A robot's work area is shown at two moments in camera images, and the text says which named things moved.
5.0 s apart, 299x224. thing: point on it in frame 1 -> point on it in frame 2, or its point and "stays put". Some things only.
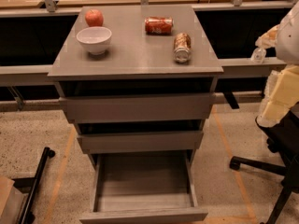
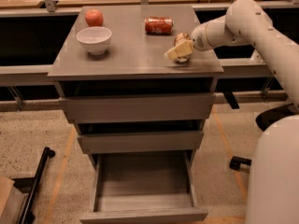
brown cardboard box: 11,201 stays put
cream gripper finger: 281,93 -> 184,49
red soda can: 158,25 stays put
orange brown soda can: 181,48 stays put
